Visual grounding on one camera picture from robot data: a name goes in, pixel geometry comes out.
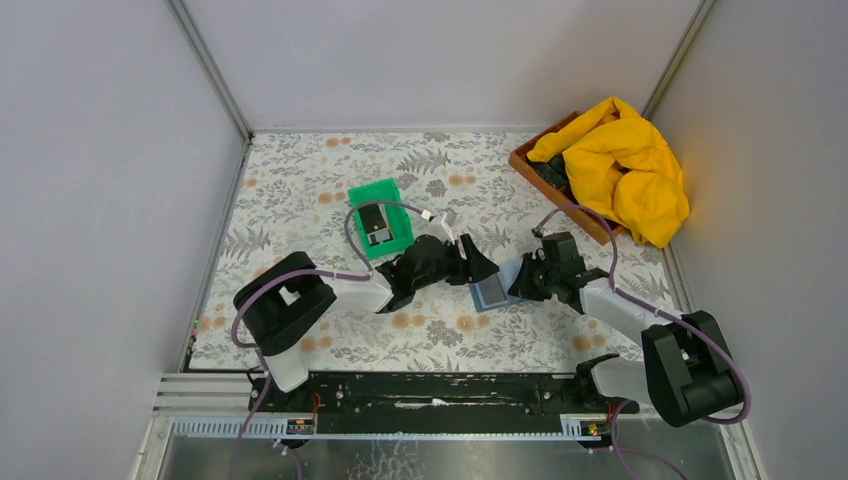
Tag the silver grey credit card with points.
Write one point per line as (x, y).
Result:
(490, 291)

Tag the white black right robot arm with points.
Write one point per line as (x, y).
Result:
(685, 372)

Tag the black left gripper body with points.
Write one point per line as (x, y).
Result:
(457, 263)

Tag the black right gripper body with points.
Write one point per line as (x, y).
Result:
(525, 282)

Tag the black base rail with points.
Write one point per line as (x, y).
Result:
(426, 403)

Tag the floral table mat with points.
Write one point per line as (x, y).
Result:
(293, 197)

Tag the yellow cloth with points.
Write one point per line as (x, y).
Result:
(619, 165)

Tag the brown wooden tray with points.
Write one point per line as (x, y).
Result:
(551, 182)

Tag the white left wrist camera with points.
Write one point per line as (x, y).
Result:
(440, 224)

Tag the green plastic bin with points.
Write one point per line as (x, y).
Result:
(397, 218)

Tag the black credit card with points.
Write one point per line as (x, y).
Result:
(372, 218)

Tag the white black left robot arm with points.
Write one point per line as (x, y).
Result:
(279, 307)

